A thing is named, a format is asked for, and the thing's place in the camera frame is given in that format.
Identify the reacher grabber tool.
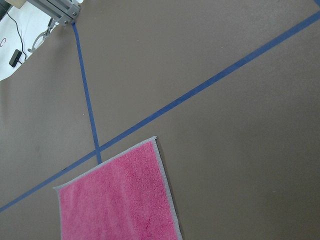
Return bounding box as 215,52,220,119
27,17,57,53

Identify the brown paper table cover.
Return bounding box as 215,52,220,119
0,0,320,240

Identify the pink towel with grey edge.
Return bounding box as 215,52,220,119
55,136,182,240

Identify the aluminium frame post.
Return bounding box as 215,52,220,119
27,0,81,26

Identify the small black square device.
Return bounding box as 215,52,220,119
9,49,22,68

